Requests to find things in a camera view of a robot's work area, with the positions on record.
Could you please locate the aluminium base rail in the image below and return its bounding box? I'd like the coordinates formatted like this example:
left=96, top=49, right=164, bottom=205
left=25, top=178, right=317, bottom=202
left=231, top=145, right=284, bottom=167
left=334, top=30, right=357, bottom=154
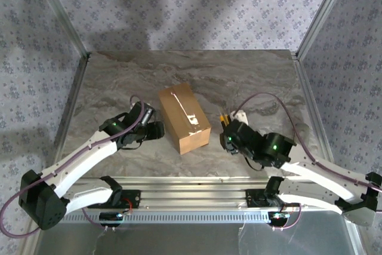
left=65, top=176, right=314, bottom=211

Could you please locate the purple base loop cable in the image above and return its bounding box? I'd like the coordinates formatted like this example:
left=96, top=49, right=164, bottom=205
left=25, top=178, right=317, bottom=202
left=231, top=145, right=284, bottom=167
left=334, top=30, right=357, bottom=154
left=270, top=205, right=304, bottom=232
left=81, top=205, right=132, bottom=232

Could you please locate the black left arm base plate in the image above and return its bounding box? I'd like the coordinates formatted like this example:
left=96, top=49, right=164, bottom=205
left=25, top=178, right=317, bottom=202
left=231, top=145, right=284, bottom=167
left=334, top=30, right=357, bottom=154
left=86, top=189, right=141, bottom=210

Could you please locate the aluminium side rail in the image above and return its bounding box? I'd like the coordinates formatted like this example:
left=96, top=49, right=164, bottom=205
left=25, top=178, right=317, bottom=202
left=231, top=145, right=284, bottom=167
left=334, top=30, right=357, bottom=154
left=293, top=53, right=337, bottom=163
left=35, top=54, right=92, bottom=192

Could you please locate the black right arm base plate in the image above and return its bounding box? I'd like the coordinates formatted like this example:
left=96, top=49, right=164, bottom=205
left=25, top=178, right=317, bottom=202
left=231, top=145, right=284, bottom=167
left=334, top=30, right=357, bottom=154
left=246, top=189, right=284, bottom=208

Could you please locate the slotted grey cable duct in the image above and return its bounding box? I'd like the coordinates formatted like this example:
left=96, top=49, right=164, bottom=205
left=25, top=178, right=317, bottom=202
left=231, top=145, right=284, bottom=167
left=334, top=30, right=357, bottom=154
left=61, top=210, right=271, bottom=223

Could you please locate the small black controller board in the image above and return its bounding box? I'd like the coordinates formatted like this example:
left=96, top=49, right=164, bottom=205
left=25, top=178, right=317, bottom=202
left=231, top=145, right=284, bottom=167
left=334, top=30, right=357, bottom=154
left=267, top=211, right=290, bottom=226
left=99, top=211, right=125, bottom=228

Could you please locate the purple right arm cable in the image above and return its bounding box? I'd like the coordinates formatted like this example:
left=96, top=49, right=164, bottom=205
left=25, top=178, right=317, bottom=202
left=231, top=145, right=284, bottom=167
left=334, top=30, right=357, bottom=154
left=235, top=93, right=382, bottom=193

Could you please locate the aluminium frame post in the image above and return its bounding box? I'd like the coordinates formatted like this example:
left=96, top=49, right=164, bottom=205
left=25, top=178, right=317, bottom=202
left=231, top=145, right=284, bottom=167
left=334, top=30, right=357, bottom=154
left=295, top=0, right=356, bottom=59
left=29, top=0, right=91, bottom=59

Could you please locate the brown cardboard express box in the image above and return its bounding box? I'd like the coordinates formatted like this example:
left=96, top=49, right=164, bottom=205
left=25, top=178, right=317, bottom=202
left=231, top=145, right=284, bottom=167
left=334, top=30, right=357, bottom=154
left=158, top=82, right=212, bottom=156

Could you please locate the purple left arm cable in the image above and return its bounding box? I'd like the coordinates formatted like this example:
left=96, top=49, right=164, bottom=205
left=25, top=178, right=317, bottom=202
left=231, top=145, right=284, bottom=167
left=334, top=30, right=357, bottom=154
left=0, top=95, right=146, bottom=239

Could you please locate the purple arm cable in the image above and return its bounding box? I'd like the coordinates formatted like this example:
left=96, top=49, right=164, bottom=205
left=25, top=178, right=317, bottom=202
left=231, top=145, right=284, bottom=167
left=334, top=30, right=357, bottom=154
left=235, top=93, right=382, bottom=193
left=0, top=95, right=146, bottom=239

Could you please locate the grey metal sheet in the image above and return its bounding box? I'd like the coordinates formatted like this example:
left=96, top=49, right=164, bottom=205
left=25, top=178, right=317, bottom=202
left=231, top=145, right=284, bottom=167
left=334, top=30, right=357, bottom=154
left=35, top=222, right=359, bottom=255

